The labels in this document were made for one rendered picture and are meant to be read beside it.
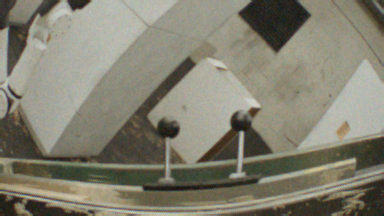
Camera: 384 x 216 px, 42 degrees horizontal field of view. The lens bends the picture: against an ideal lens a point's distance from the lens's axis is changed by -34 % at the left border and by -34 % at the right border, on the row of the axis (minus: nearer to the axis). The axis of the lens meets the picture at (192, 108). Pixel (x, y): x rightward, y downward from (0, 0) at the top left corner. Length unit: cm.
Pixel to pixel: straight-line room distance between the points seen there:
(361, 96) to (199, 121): 218
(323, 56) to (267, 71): 107
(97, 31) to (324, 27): 600
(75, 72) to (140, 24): 48
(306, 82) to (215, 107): 327
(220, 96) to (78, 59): 266
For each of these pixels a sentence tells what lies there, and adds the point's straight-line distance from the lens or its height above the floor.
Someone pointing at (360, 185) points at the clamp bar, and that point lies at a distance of 73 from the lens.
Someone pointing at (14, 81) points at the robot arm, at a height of 121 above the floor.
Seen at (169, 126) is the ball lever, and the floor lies 142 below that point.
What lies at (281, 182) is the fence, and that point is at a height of 150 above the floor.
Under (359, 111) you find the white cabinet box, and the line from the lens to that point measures 466.
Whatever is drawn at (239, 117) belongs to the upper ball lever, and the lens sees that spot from 117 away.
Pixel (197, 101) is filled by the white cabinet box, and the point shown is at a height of 42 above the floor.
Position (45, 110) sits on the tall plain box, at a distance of 381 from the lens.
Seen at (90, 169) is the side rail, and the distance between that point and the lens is 146.
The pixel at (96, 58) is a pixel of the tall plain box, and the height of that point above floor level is 76.
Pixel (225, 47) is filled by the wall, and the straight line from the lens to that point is 952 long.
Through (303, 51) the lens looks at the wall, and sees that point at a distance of 924.
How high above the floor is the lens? 173
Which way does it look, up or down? 13 degrees down
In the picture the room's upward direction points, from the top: 45 degrees clockwise
